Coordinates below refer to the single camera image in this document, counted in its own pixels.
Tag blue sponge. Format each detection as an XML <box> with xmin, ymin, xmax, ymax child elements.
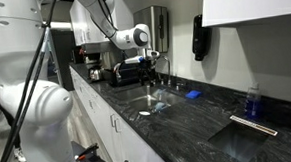
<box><xmin>184</xmin><ymin>89</ymin><xmax>204</xmax><ymax>101</ymax></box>

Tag silver door handle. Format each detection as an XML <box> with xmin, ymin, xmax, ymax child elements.
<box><xmin>109</xmin><ymin>113</ymin><xmax>117</xmax><ymax>129</ymax></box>
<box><xmin>113</xmin><ymin>116</ymin><xmax>122</xmax><ymax>134</ymax></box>

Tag steel paper towel dispenser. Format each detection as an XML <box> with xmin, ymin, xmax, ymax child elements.
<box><xmin>133</xmin><ymin>4</ymin><xmax>171</xmax><ymax>55</ymax></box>

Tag black coffee machine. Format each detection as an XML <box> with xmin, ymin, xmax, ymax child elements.
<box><xmin>79</xmin><ymin>42</ymin><xmax>114</xmax><ymax>71</ymax></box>

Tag white shoe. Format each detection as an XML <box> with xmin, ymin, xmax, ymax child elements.
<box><xmin>12</xmin><ymin>146</ymin><xmax>28</xmax><ymax>162</ymax></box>

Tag black wall soap dispenser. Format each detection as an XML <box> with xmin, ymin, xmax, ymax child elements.
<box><xmin>190</xmin><ymin>13</ymin><xmax>215</xmax><ymax>62</ymax></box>

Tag stainless steel sink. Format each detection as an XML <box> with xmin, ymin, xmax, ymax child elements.
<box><xmin>110</xmin><ymin>82</ymin><xmax>188</xmax><ymax>119</ymax></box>

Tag stainless steel kettle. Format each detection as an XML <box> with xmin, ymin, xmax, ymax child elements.
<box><xmin>88</xmin><ymin>66</ymin><xmax>103</xmax><ymax>82</ymax></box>

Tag black dish rack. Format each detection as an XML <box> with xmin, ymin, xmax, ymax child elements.
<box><xmin>102</xmin><ymin>59</ymin><xmax>154</xmax><ymax>89</ymax></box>

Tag bottle with blue liquid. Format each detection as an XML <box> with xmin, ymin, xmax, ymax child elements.
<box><xmin>243</xmin><ymin>82</ymin><xmax>264</xmax><ymax>121</ymax></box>

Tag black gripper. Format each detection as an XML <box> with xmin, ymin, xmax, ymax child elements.
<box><xmin>138</xmin><ymin>57</ymin><xmax>158</xmax><ymax>88</ymax></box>

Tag white foreground robot body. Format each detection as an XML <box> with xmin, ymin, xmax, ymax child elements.
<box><xmin>0</xmin><ymin>0</ymin><xmax>69</xmax><ymax>162</ymax></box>

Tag white cabinet door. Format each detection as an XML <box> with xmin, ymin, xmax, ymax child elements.
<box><xmin>85</xmin><ymin>89</ymin><xmax>118</xmax><ymax>155</ymax></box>
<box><xmin>115</xmin><ymin>113</ymin><xmax>173</xmax><ymax>162</ymax></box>

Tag white wall cabinet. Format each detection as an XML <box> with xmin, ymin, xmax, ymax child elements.
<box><xmin>68</xmin><ymin>0</ymin><xmax>137</xmax><ymax>48</ymax></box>
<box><xmin>200</xmin><ymin>0</ymin><xmax>291</xmax><ymax>29</ymax></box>

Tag chrome gooseneck faucet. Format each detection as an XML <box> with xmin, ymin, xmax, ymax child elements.
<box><xmin>153</xmin><ymin>55</ymin><xmax>173</xmax><ymax>89</ymax></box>

